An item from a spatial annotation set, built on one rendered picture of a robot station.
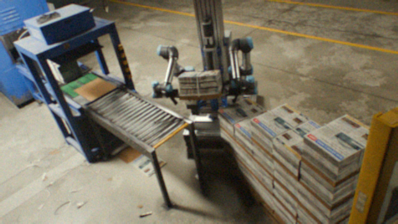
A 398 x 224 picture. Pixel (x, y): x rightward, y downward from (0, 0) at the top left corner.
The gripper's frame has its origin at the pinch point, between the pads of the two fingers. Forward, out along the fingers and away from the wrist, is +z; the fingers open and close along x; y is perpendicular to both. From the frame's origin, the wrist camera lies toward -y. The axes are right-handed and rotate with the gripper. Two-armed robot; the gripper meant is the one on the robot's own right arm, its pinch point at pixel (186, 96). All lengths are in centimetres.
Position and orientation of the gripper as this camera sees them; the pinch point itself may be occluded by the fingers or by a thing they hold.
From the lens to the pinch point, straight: 312.5
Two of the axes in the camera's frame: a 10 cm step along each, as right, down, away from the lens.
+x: 2.1, -2.7, 9.4
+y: -0.8, -9.6, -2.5
